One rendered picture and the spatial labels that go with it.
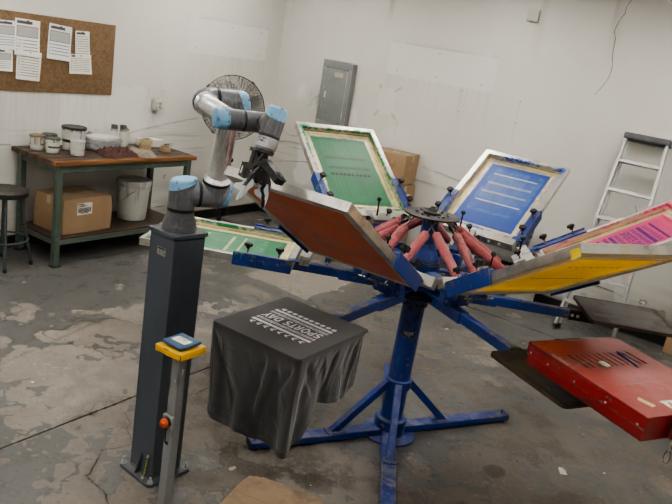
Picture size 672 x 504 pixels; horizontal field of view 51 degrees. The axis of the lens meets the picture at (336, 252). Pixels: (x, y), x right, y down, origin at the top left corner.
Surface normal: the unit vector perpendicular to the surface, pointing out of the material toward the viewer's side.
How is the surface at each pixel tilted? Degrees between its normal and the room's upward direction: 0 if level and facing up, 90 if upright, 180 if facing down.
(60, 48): 87
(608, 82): 90
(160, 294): 90
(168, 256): 90
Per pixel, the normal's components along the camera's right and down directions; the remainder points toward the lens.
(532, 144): -0.56, 0.15
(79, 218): 0.83, 0.28
